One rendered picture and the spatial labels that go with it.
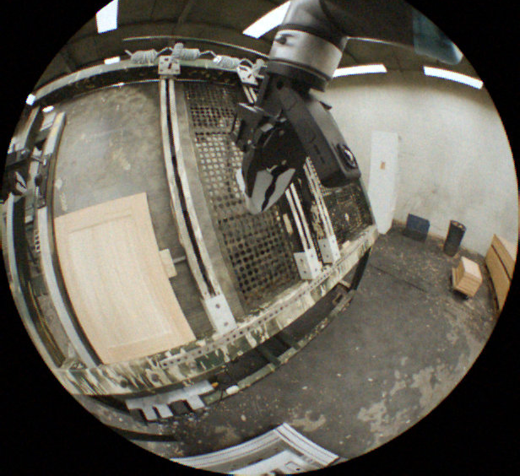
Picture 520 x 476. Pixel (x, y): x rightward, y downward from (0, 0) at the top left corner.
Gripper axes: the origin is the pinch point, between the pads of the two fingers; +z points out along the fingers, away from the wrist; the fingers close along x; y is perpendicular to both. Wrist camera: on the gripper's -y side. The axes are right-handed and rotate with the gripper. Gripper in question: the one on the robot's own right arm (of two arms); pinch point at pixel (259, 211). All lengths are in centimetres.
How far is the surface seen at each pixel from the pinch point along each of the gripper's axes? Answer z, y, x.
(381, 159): 20, 75, -348
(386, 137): -24, 90, -348
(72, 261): 25, 19, 48
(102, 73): -22, 80, 41
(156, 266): 29.7, 13.5, 18.1
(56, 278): 25, 15, 56
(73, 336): 35, -1, 58
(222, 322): 37.0, -7.3, 5.8
